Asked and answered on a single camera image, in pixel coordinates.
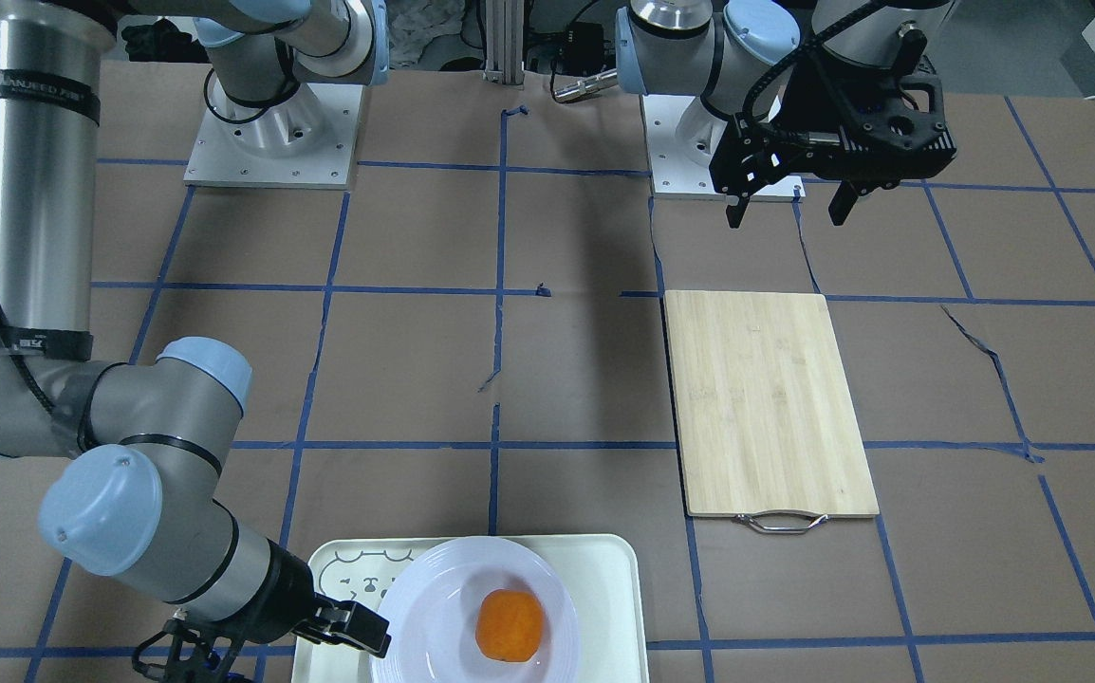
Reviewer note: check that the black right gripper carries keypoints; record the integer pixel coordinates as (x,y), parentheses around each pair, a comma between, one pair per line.
(289,595)

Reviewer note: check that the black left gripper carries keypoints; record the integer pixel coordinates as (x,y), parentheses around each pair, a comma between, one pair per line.
(802,106)

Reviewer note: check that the white round plate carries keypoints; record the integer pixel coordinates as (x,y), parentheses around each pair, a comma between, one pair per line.
(434,605)

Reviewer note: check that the orange fruit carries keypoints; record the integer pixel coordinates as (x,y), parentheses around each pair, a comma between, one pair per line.
(510,626)

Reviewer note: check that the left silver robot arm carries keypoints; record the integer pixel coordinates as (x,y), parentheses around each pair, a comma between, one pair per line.
(738,59)

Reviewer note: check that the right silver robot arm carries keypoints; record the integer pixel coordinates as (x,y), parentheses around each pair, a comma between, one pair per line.
(146,444)

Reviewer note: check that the cream rectangular tray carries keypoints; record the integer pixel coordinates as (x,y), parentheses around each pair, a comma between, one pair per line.
(599,570)

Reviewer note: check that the bamboo cutting board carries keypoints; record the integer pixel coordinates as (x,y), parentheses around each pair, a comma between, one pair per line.
(765,420)

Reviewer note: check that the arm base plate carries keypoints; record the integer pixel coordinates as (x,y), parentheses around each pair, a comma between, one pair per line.
(305,143)
(681,137)

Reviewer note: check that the aluminium frame post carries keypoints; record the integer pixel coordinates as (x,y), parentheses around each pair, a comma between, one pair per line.
(504,36)

